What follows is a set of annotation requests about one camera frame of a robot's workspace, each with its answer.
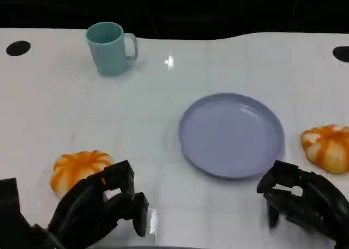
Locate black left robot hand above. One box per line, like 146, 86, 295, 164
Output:
47, 159, 150, 249

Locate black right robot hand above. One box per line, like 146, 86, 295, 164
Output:
256, 159, 349, 249

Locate orange and white bread roll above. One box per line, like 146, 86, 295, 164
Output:
50, 150, 115, 198
300, 124, 349, 174

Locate lilac plate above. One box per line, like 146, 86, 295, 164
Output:
178, 92, 285, 180

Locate pale green mug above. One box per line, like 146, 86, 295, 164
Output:
86, 21, 139, 77

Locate black table cable hole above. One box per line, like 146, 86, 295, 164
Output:
5, 40, 31, 57
332, 46, 349, 61

